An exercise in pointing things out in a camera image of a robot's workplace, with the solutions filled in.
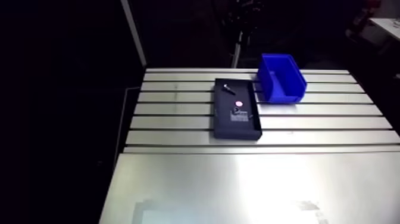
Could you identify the steel bolt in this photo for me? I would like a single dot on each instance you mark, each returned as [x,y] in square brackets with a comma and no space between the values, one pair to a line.
[229,89]

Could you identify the dark blue-grey tray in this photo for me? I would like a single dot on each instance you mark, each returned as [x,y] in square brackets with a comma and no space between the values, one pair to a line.
[232,126]

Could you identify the white post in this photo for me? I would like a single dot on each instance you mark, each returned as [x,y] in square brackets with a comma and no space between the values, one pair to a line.
[237,51]
[134,34]

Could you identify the pale desk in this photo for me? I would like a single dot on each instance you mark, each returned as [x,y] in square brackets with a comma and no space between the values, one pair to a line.
[387,26]

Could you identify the blue bin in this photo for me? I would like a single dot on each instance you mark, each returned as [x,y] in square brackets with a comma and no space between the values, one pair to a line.
[281,84]

